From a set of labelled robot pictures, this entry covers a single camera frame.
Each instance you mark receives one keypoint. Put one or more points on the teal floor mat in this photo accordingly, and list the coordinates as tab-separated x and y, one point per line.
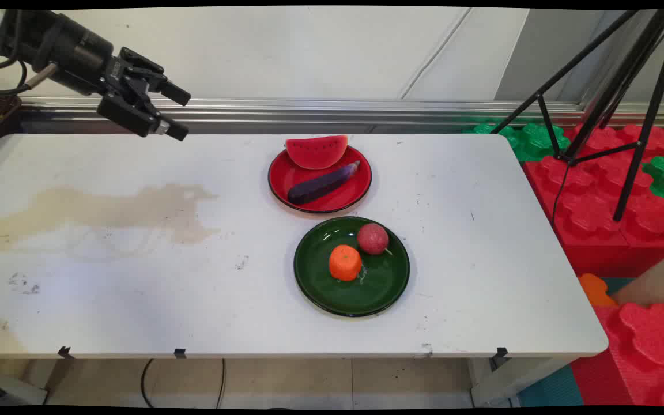
551	389

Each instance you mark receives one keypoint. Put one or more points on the toy watermelon slice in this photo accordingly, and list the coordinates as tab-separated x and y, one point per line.
316	153

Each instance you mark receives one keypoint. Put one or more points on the green plate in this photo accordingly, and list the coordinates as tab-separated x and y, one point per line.
355	288

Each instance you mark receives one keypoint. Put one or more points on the wicker basket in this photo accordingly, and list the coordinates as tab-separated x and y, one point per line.
0	118

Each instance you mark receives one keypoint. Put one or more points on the toy orange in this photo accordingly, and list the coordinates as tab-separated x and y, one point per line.
344	263

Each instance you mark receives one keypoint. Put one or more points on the black table edge clip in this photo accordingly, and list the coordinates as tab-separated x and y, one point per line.
501	354
180	353
64	351

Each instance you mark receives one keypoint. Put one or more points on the red plate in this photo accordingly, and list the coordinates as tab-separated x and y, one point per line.
343	193

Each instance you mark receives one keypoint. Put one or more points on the black tripod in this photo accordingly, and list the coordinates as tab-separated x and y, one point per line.
651	115

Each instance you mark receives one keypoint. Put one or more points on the red round toy fruit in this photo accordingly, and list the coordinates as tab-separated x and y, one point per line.
373	238

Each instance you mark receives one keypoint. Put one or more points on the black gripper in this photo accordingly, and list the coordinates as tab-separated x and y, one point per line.
87	60

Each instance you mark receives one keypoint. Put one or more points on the purple toy eggplant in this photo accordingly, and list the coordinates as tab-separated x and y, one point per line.
320	185

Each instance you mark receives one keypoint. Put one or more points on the orange foam block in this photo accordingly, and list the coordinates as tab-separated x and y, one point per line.
596	291

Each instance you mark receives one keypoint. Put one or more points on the white table leg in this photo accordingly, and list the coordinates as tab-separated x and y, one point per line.
516	380

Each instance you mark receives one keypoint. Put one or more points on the aluminium wall rail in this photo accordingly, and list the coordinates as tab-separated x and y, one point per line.
309	112

